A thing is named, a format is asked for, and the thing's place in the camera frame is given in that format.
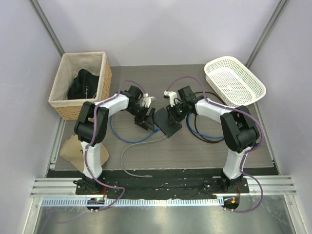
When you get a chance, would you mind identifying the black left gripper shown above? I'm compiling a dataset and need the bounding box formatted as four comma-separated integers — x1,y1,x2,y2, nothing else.
127,104,156,132

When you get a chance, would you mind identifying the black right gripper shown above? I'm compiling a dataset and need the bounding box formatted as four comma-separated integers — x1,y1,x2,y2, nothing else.
166,101,188,126

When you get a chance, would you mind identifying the dark grey network switch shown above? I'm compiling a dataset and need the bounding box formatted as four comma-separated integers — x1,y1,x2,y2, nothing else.
154,108,182,138

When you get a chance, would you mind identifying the black braided teal-collar cable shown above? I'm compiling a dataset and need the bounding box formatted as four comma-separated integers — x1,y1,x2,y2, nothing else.
189,91,232,145

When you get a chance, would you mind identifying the black ethernet cable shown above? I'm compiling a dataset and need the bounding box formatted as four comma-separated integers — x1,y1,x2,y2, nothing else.
186,113,225,144

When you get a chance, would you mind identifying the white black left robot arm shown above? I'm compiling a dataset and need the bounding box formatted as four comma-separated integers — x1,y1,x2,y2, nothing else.
73,85,156,195

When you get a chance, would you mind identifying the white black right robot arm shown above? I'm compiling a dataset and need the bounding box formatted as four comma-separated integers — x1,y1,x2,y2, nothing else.
164,86,260,193

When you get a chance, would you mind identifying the white perforated plastic basket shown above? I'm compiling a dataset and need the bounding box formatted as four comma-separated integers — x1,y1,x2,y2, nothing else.
204,56,266,107

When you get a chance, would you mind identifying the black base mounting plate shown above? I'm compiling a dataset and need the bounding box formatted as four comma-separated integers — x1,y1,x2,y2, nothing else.
73,177,250,199

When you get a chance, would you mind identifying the black cloth in basket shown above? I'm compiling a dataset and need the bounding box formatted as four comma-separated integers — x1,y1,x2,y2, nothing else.
67,69,99,100

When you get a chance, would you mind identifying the wicker basket with liner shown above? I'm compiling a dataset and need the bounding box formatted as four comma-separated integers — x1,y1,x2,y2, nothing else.
48,52,112,120

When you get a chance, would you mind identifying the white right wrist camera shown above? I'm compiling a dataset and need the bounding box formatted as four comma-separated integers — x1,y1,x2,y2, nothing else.
164,91,177,107

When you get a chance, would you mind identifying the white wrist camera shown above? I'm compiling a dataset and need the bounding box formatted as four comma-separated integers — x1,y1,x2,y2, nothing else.
141,93,156,108
164,91,177,107

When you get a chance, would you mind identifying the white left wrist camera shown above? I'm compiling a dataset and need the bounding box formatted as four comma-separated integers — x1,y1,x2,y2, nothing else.
141,93,156,108

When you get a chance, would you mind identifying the grey ethernet cable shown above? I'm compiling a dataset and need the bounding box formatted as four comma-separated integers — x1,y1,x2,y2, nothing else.
120,136,169,178

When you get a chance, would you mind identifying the aluminium rail frame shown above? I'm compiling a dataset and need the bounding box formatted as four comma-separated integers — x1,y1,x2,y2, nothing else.
31,175,297,200

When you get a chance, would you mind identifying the white slotted cable duct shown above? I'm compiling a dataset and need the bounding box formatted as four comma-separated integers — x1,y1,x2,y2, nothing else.
41,196,224,208

